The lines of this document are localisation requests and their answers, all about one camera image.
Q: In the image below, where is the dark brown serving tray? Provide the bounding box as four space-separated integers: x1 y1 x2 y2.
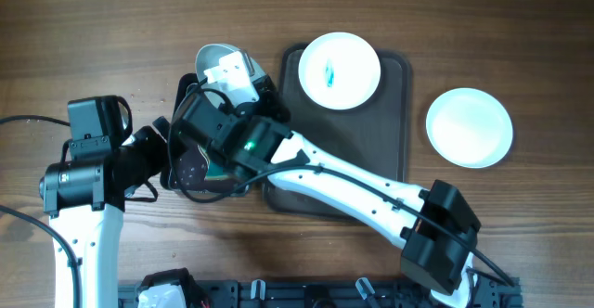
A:
262 43 413 221

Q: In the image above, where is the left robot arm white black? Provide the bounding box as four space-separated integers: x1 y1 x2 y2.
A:
39 126 166 307

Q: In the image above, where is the white plate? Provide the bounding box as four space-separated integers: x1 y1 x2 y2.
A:
298 32 381 110
425 88 514 169
195 44 266 103

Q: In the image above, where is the black water basin tray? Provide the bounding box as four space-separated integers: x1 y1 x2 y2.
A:
160 72 254 198

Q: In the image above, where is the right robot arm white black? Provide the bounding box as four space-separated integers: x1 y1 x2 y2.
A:
196 45 481 307

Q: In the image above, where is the green yellow sponge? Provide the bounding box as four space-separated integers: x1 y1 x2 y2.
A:
204 159 230 180

